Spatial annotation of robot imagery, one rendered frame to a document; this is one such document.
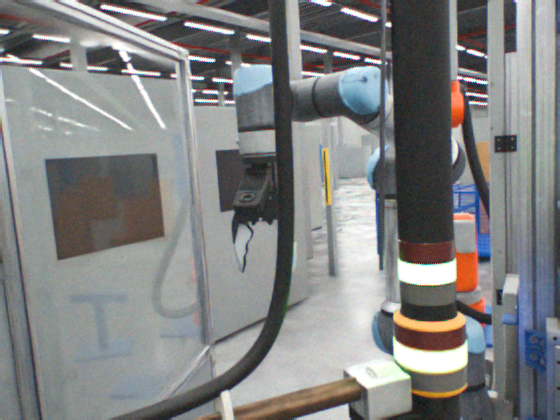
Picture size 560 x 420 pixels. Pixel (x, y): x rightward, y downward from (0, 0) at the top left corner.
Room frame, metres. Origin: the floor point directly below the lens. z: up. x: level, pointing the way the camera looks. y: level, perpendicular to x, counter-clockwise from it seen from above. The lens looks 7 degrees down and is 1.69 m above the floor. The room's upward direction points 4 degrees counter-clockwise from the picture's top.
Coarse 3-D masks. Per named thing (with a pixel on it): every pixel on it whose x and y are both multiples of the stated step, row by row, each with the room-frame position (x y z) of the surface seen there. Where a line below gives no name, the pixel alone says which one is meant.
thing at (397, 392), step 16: (352, 368) 0.29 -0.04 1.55; (368, 384) 0.26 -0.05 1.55; (384, 384) 0.26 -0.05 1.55; (400, 384) 0.27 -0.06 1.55; (368, 400) 0.26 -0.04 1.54; (384, 400) 0.26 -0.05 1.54; (400, 400) 0.27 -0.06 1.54; (352, 416) 0.29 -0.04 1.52; (368, 416) 0.26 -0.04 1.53; (384, 416) 0.26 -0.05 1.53; (400, 416) 0.27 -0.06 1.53; (416, 416) 0.27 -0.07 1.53
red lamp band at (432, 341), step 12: (396, 324) 0.29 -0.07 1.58; (396, 336) 0.29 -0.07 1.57; (408, 336) 0.28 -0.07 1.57; (420, 336) 0.27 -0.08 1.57; (432, 336) 0.27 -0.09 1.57; (444, 336) 0.27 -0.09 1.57; (456, 336) 0.27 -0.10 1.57; (420, 348) 0.27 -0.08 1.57; (432, 348) 0.27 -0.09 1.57; (444, 348) 0.27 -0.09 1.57
